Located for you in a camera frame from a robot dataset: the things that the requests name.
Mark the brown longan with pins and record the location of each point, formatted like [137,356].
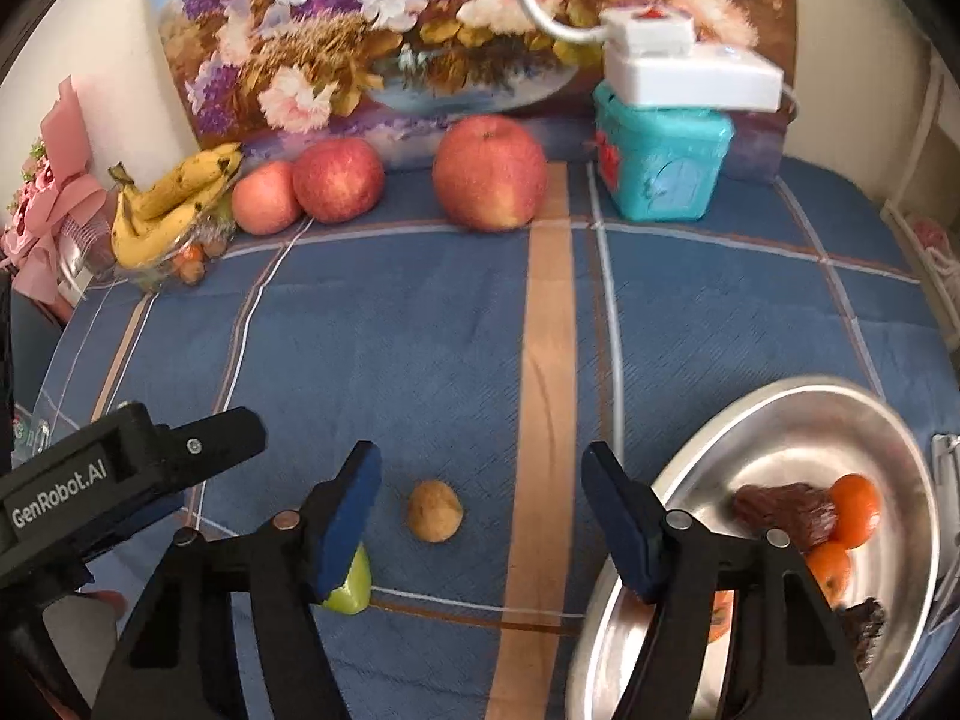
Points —
[193,275]
[214,247]
[433,511]

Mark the yellow banana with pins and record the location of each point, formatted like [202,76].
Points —
[150,240]
[191,172]

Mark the wrinkled brown dried date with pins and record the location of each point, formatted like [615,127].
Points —
[784,514]
[866,630]

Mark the white flat box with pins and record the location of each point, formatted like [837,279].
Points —
[697,82]

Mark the floral painting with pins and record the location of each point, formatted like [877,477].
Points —
[337,52]

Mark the large tangerine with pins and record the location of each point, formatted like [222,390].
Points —
[855,508]
[721,615]

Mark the white switch adapter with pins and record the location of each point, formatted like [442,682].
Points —
[645,31]

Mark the clear glass mug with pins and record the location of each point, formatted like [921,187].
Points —
[31,431]

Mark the pink flower bouquet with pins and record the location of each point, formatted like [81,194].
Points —
[52,180]

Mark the red apple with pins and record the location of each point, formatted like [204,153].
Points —
[490,174]
[337,180]
[264,199]

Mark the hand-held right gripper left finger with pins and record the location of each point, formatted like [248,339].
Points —
[349,517]

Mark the pear-shaped green fruit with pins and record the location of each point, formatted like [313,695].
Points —
[354,589]

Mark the small tangerine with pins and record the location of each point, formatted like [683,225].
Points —
[829,574]
[187,256]

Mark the clear glass bowl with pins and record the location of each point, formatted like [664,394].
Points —
[161,279]

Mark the grey metal object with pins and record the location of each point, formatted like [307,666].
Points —
[946,457]

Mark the blue plaid tablecloth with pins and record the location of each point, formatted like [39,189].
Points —
[420,360]

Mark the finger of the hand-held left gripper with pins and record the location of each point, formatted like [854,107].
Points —
[217,439]

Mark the dark cabinet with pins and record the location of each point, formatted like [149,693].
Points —
[22,345]

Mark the white wooden furniture frame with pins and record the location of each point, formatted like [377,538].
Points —
[926,187]

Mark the person's left hand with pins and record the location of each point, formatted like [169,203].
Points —
[105,600]

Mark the teal plastic box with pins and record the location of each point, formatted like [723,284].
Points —
[660,165]

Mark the round metal plate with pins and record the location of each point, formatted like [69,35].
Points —
[787,435]

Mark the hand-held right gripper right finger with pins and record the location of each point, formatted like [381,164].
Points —
[622,525]

